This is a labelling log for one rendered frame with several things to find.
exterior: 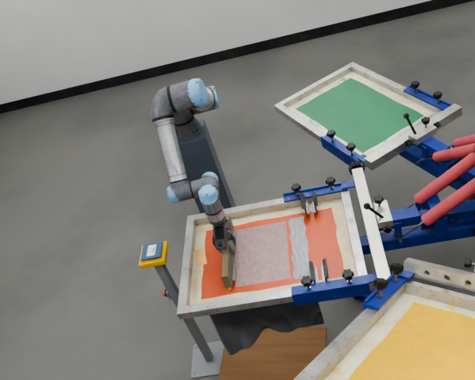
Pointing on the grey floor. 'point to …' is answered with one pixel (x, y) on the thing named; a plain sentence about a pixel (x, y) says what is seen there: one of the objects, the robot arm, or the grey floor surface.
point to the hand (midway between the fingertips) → (228, 252)
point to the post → (213, 360)
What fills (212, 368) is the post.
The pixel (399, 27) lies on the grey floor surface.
